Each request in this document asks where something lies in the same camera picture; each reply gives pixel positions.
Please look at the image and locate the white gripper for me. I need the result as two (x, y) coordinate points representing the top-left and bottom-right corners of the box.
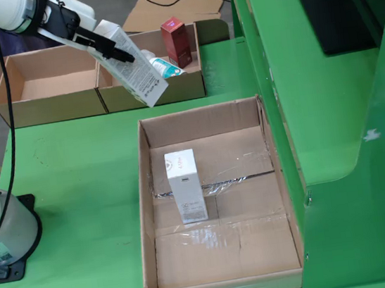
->
(30, 0), (137, 76)

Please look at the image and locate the white carton with cow spots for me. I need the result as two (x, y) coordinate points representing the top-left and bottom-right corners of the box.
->
(90, 11), (172, 115)

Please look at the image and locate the open brown cardboard box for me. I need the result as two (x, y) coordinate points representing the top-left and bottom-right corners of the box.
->
(0, 39), (110, 131)
(88, 21), (208, 115)

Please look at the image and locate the large shallow cardboard tray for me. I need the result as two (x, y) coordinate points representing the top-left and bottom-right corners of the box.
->
(120, 92), (310, 288)

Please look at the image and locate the white bottle teal label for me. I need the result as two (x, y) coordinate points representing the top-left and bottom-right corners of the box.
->
(140, 44), (189, 82)

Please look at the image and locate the dark red carton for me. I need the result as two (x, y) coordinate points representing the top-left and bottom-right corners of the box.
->
(158, 14), (194, 71)

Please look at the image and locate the green metal corner plate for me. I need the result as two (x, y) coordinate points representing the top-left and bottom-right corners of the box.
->
(194, 16), (232, 47)

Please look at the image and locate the white d'Alba carton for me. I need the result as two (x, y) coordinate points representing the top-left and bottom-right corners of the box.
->
(163, 146), (210, 227)

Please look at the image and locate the green metal machine cabinet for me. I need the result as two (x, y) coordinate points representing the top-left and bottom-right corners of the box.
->
(229, 0), (385, 288)

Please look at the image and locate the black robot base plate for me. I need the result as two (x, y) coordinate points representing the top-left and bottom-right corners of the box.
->
(0, 192), (50, 284)

